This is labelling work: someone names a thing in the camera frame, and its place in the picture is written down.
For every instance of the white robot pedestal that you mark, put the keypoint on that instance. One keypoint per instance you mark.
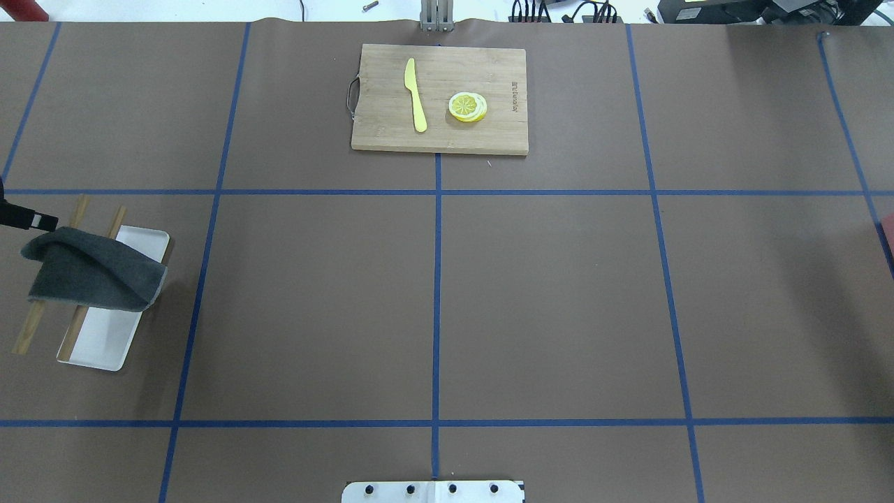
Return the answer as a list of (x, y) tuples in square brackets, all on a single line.
[(435, 491)]

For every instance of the yellow lemon slice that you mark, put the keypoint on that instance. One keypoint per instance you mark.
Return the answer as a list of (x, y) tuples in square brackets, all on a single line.
[(468, 107)]

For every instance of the yellow plastic knife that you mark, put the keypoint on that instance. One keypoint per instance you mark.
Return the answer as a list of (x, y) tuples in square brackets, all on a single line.
[(411, 84)]

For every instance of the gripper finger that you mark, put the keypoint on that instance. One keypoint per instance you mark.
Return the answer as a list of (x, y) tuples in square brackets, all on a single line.
[(23, 218)]

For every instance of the red bottle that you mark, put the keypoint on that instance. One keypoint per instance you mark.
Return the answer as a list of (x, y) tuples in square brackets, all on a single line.
[(24, 10)]

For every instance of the black monitor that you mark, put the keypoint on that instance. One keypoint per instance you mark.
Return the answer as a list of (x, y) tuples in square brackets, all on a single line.
[(836, 13)]

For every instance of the wooden rack stick far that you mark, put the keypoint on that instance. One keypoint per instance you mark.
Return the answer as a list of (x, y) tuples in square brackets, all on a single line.
[(52, 284)]

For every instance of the aluminium frame post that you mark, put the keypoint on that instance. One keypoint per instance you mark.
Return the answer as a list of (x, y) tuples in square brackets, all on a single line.
[(436, 16)]

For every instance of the bamboo cutting board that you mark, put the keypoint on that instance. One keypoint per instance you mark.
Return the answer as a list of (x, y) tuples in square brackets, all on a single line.
[(383, 119)]

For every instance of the dark grey cloth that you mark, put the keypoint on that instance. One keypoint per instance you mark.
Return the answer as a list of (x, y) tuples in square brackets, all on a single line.
[(136, 280)]

